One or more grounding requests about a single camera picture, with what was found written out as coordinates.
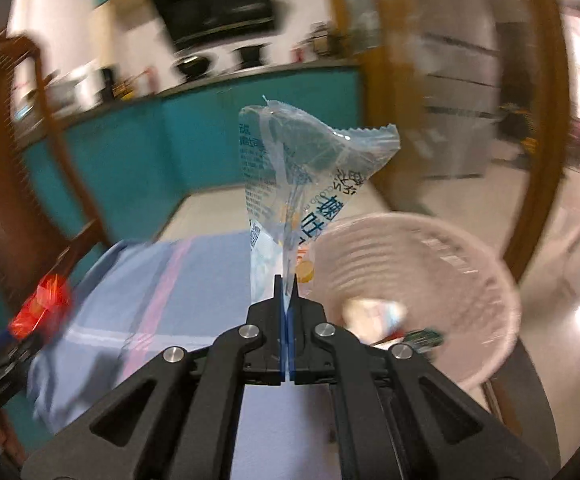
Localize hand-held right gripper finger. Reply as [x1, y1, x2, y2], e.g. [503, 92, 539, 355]
[22, 275, 289, 480]
[288, 274, 553, 480]

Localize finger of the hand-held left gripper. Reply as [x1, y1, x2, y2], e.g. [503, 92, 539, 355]
[0, 332, 45, 366]

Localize red wrapper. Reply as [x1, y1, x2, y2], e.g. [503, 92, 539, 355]
[8, 275, 73, 338]

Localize blue face mask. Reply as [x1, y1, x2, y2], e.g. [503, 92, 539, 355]
[342, 299, 408, 343]

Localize pink plastic basket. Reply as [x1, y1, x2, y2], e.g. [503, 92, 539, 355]
[306, 212, 522, 392]

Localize clear printed plastic wrapper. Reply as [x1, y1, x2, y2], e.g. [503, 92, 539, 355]
[238, 95, 401, 301]

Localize striped blue blanket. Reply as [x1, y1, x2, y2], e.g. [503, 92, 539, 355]
[27, 232, 341, 480]

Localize dark green wrapper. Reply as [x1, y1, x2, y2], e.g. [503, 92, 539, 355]
[402, 327, 445, 350]

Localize carved wooden chair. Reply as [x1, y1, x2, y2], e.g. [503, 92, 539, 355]
[0, 30, 118, 321]

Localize teal kitchen cabinet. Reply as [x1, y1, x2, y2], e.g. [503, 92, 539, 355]
[162, 65, 365, 211]

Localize teal counter cabinet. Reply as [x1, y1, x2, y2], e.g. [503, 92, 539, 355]
[0, 95, 185, 456]

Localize black cooking pot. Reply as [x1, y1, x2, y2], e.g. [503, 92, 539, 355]
[232, 42, 271, 68]

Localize black wok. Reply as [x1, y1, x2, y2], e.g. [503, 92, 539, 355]
[172, 52, 221, 81]

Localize etched glass door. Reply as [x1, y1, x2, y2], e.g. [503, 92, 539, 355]
[360, 0, 571, 281]

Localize black range hood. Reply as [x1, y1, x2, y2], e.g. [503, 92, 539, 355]
[150, 0, 277, 51]

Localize wooden glass display cabinet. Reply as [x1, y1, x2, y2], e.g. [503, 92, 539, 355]
[330, 0, 385, 61]

